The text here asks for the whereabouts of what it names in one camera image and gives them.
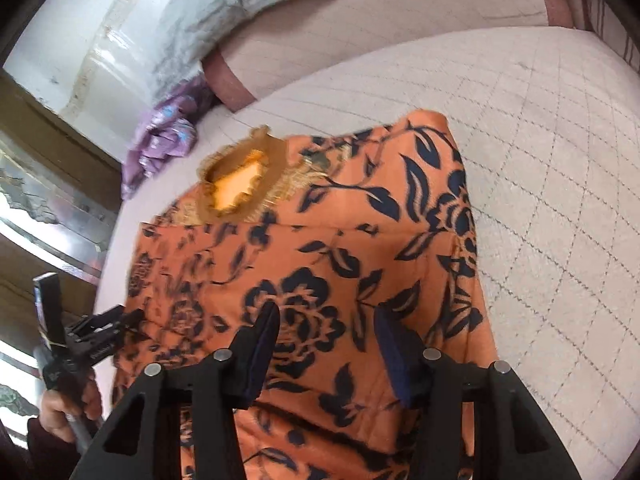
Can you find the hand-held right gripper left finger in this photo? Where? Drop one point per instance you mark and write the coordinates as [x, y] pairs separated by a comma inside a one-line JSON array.
[[262, 350]]

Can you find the purple floral cloth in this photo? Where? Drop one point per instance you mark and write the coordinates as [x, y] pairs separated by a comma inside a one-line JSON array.
[[160, 135]]

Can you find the orange black floral garment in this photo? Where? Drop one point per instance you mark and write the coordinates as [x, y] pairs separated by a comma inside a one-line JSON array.
[[325, 240]]

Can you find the pink striped folded blanket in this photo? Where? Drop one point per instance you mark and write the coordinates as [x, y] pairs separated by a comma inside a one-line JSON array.
[[375, 10]]

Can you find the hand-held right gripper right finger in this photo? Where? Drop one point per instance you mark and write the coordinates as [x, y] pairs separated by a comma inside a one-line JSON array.
[[395, 355]]

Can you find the person's left hand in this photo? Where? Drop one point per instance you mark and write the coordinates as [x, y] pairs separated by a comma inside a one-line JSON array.
[[55, 412]]

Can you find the grey quilted pillow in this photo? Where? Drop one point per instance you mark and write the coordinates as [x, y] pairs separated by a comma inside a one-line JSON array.
[[210, 15]]

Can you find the pink quilted bed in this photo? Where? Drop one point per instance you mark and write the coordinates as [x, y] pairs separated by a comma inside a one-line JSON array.
[[550, 160]]

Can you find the striped pink cloth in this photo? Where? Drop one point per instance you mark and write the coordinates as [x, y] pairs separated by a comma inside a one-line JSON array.
[[607, 10]]

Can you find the wooden glass-panel door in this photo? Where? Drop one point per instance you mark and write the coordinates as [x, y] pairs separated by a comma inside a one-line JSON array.
[[50, 200]]

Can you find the person's left forearm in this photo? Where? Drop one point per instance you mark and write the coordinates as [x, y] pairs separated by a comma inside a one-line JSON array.
[[35, 452]]

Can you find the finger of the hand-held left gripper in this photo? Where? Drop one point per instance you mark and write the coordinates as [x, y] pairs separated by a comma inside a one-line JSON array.
[[97, 321], [117, 337]]

